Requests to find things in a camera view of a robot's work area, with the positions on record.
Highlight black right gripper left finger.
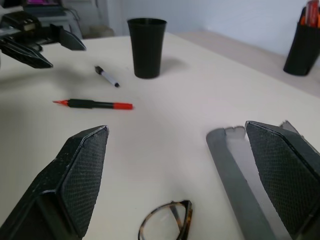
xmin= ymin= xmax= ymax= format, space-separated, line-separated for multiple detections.
xmin=0 ymin=124 xmax=110 ymax=240

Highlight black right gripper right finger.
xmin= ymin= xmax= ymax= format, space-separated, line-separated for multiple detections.
xmin=244 ymin=120 xmax=320 ymax=240

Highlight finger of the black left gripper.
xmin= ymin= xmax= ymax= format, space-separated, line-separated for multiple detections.
xmin=49 ymin=23 xmax=87 ymax=52
xmin=0 ymin=39 xmax=54 ymax=70

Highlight white marker with black cap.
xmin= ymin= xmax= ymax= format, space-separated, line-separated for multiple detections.
xmin=94 ymin=65 xmax=121 ymax=88

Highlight grey glasses case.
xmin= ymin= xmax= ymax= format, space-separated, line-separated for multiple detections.
xmin=206 ymin=120 xmax=305 ymax=240

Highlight red and black pen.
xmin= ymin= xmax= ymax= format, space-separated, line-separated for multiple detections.
xmin=52 ymin=98 xmax=134 ymax=111

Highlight tortoiseshell eyeglasses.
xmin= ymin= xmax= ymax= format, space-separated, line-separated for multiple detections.
xmin=138 ymin=199 xmax=193 ymax=240

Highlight background screen equipment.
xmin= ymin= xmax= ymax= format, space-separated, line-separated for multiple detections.
xmin=23 ymin=0 xmax=68 ymax=17

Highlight black plastic cup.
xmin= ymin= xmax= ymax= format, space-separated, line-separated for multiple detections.
xmin=126 ymin=17 xmax=168 ymax=80

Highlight black pen holder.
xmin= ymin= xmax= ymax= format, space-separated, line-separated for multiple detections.
xmin=283 ymin=6 xmax=320 ymax=77

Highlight red pen in holder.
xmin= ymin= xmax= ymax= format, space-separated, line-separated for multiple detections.
xmin=306 ymin=0 xmax=320 ymax=28

